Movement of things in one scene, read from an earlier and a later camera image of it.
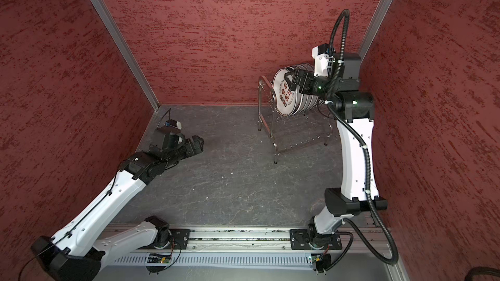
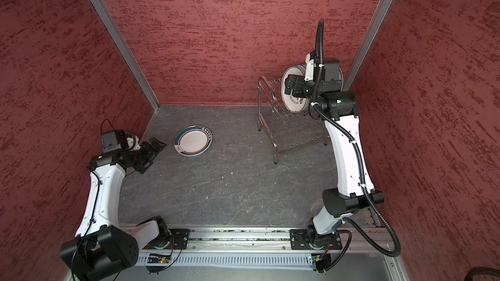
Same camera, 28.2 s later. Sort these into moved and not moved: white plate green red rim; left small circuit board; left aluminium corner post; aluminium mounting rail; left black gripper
Moved: white plate green red rim; left black gripper
Not moved: left small circuit board; left aluminium corner post; aluminium mounting rail
